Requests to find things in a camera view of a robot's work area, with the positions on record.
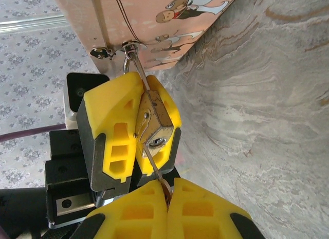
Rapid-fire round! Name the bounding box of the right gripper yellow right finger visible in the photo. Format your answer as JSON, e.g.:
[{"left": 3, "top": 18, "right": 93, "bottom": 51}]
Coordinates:
[{"left": 168, "top": 176, "right": 266, "bottom": 239}]

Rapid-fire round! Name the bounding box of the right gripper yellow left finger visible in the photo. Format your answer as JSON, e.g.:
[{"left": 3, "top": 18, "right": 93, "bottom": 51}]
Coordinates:
[{"left": 71, "top": 179, "right": 168, "bottom": 239}]

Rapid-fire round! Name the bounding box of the brass padlock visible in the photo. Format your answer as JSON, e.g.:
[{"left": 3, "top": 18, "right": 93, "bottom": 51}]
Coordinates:
[{"left": 122, "top": 50, "right": 174, "bottom": 159}]

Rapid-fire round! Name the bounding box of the small metal key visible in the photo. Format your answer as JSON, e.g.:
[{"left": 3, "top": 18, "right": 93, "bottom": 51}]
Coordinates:
[{"left": 142, "top": 143, "right": 173, "bottom": 208}]

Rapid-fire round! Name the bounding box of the silver metal box hasp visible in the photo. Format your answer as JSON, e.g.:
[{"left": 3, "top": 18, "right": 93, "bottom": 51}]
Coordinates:
[{"left": 89, "top": 40, "right": 149, "bottom": 60}]

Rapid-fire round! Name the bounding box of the pink cartoon print box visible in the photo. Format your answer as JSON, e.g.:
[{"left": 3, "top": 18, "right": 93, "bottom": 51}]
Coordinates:
[{"left": 50, "top": 0, "right": 242, "bottom": 73}]

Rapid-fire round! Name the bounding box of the left arm purple camera cable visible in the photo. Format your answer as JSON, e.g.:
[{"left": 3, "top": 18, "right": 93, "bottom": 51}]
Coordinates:
[{"left": 0, "top": 124, "right": 68, "bottom": 145}]

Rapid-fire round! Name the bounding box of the aluminium frame post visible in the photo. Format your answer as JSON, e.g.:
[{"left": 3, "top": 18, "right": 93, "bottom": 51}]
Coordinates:
[{"left": 0, "top": 13, "right": 68, "bottom": 34}]

